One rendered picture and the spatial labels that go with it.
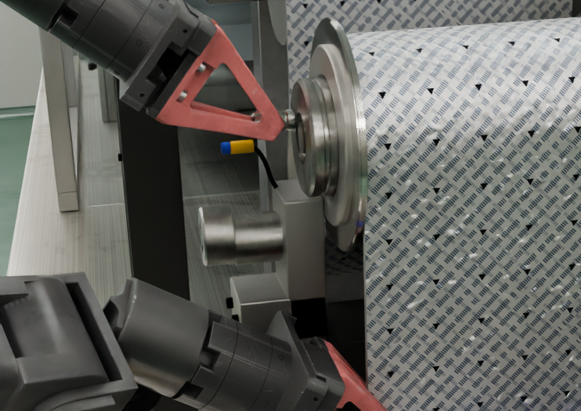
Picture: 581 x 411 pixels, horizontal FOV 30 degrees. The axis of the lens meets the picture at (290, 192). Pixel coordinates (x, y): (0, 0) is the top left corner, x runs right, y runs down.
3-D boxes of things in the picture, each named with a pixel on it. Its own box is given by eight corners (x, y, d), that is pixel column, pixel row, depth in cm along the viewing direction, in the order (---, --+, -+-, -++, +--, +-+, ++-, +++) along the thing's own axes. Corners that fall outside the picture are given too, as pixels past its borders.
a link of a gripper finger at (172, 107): (253, 184, 68) (125, 101, 65) (241, 158, 74) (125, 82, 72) (316, 95, 67) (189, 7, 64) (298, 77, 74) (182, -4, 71)
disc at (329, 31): (309, 193, 79) (307, -9, 72) (316, 192, 79) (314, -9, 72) (358, 294, 65) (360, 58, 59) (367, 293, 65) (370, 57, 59)
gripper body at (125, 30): (145, 118, 63) (35, 47, 61) (143, 89, 73) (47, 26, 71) (208, 26, 63) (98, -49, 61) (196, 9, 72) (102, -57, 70)
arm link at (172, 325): (109, 323, 59) (125, 252, 64) (61, 392, 63) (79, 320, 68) (220, 369, 61) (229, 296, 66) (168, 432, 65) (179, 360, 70)
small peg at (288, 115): (249, 111, 70) (252, 112, 69) (291, 107, 71) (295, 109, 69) (251, 132, 70) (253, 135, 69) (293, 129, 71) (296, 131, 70)
